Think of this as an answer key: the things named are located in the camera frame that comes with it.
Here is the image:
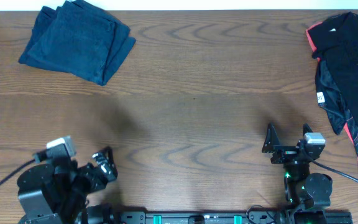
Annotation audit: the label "right black camera cable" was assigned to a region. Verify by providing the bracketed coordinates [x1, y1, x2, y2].
[301, 148, 358, 224]

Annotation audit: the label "folded dark navy garment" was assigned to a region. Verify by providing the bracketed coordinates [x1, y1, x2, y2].
[18, 6, 63, 72]

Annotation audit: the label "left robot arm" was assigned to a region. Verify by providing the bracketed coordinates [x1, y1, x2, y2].
[17, 144, 120, 223]

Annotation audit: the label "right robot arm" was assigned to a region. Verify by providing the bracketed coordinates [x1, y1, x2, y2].
[262, 123, 333, 223]

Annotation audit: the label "blue denim shorts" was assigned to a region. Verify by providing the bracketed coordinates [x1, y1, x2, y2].
[28, 1, 136, 86]

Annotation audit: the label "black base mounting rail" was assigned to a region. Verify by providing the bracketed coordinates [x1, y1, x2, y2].
[74, 204, 353, 224]

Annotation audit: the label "black shirt with red trim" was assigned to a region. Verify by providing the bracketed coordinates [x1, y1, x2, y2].
[306, 12, 358, 166]

